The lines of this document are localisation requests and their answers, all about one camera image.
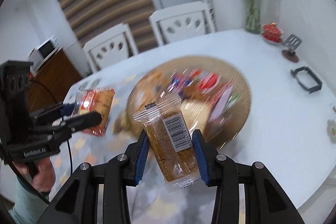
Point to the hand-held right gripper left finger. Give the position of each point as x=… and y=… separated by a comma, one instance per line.
x=141, y=158

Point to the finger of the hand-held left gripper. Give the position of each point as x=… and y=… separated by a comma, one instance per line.
x=81, y=120
x=59, y=109

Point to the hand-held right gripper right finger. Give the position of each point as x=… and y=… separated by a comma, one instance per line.
x=202, y=158

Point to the brown cake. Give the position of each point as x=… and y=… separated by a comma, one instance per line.
x=162, y=145

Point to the clear bread packet red label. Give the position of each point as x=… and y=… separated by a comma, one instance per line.
x=101, y=103

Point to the light purple snack bar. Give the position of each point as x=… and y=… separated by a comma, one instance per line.
x=220, y=104

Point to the green snack bar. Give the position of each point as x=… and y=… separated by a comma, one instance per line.
x=234, y=99

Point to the red white snack packet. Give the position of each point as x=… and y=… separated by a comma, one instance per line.
x=208, y=81

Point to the golden woven bowl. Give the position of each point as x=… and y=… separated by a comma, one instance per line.
x=236, y=74

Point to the person's left forearm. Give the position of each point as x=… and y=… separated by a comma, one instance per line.
x=26, y=205

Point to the person's left hand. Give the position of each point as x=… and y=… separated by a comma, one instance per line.
x=46, y=174

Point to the brown wooden cabinet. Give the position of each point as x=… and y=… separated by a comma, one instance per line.
x=60, y=74

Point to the white microwave oven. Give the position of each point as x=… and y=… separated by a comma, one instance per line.
x=44, y=52

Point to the white plastic chair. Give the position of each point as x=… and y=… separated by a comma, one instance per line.
x=110, y=49
x=181, y=24

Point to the small blue snack packet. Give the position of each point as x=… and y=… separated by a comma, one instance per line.
x=178, y=83

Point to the grey phone stand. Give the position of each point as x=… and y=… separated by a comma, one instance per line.
x=291, y=47

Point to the red ornament in white dish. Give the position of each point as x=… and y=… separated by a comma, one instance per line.
x=271, y=32

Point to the black plastic frame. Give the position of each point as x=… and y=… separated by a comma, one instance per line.
x=295, y=74

